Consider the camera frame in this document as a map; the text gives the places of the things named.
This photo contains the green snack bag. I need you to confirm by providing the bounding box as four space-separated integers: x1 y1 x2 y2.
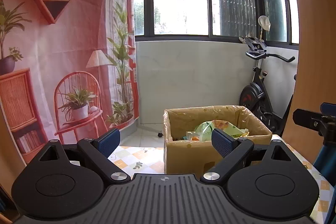
194 120 249 141

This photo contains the orange snack bag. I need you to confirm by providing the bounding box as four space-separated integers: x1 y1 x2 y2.
190 136 200 141

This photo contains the checkered floral bed sheet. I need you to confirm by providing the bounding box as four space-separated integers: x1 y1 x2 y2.
108 146 334 223

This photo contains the brown cardboard box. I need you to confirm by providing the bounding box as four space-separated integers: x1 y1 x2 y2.
163 105 272 178

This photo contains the black exercise bike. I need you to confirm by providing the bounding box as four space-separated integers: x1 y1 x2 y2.
238 15 297 135

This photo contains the brown wooden board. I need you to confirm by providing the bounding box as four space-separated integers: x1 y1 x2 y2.
281 0 336 164

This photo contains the red printed wall tapestry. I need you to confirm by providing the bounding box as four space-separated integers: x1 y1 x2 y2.
1 0 139 163

